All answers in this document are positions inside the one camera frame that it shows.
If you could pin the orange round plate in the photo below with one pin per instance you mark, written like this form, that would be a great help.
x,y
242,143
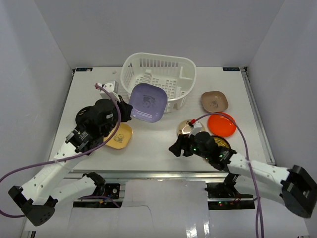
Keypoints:
x,y
222,125

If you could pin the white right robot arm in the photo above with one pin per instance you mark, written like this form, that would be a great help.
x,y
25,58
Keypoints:
x,y
292,187

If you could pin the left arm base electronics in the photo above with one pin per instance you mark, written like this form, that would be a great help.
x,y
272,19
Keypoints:
x,y
108,198

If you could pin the right blue corner label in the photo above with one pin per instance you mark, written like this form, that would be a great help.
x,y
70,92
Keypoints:
x,y
231,69

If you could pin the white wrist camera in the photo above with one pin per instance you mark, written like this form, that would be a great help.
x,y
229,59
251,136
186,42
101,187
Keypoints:
x,y
111,87
195,126

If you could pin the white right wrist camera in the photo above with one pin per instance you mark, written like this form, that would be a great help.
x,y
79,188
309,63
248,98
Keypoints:
x,y
195,126

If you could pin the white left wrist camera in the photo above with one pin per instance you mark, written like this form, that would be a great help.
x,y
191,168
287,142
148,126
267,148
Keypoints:
x,y
111,87

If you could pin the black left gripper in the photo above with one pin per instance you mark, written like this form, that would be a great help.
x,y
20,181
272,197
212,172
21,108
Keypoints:
x,y
124,110

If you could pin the brown yellow round plate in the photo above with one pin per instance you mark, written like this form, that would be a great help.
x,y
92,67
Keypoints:
x,y
219,143

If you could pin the tan square panda plate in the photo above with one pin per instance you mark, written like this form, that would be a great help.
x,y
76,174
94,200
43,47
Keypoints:
x,y
214,101

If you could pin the blue corner label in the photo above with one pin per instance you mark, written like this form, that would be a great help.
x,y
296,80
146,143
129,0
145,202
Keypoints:
x,y
84,69
231,69

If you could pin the beige round calligraphy plate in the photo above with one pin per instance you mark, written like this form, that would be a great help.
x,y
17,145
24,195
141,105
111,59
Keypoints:
x,y
184,129

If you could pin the purple square panda plate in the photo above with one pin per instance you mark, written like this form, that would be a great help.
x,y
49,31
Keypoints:
x,y
148,102

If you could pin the yellow square panda plate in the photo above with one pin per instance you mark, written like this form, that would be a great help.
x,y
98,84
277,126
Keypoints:
x,y
121,138

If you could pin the black round plate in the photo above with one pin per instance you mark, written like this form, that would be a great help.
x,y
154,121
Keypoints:
x,y
82,115

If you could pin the white plastic dish basket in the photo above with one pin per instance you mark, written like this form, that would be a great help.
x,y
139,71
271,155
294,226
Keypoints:
x,y
175,75

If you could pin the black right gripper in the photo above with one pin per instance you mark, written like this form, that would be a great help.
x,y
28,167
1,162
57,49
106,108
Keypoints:
x,y
182,143

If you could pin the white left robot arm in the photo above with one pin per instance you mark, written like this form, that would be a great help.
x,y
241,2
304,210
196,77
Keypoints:
x,y
39,197

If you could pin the left blue corner label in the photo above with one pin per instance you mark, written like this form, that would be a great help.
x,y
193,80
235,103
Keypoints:
x,y
84,69

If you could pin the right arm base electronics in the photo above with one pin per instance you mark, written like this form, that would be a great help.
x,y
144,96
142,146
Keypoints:
x,y
226,189

